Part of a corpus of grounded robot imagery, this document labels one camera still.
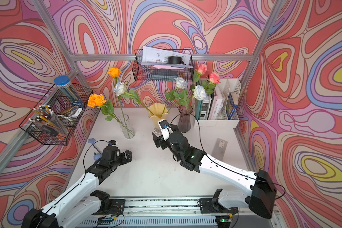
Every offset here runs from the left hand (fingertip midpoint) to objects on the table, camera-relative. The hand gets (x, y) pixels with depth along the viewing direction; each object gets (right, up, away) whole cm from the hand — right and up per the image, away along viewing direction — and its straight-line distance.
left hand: (127, 154), depth 86 cm
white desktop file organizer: (+71, +24, +19) cm, 77 cm away
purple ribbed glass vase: (+36, +18, +12) cm, 42 cm away
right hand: (+22, +15, -13) cm, 30 cm away
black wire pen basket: (-36, +29, -5) cm, 46 cm away
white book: (+58, +31, +7) cm, 66 cm away
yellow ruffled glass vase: (+17, +27, +10) cm, 33 cm away
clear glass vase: (-3, +17, +8) cm, 19 cm away
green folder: (+45, +29, +5) cm, 54 cm away
